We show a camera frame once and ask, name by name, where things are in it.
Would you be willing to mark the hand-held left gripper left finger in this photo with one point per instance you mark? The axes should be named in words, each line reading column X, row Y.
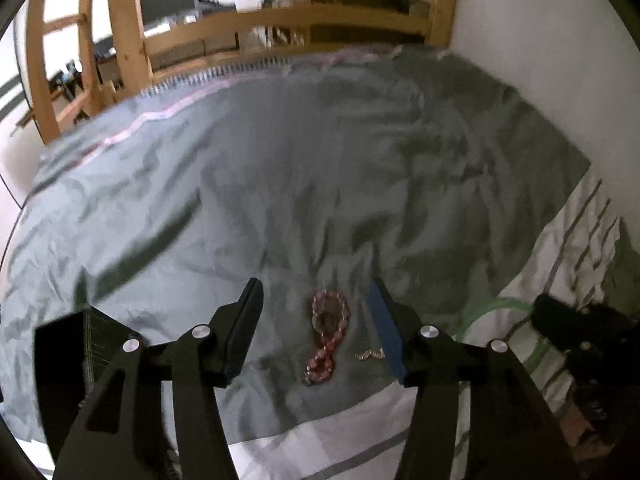
column 245, row 332

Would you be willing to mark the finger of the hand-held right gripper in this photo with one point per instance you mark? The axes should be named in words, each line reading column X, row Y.
column 560, row 322

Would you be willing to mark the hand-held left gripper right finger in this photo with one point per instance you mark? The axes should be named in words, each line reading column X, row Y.
column 386, row 332

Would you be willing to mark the black cardboard box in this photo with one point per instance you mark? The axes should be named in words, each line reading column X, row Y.
column 55, row 360

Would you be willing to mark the green jade bangle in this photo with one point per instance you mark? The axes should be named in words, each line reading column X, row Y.
column 462, row 317

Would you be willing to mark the grey white striped duvet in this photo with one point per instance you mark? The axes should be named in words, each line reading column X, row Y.
column 320, row 170

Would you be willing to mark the wooden ladder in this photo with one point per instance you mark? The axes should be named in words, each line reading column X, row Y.
column 40, row 60

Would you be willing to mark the wooden bed frame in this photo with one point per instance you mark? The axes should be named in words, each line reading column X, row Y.
column 127, row 40

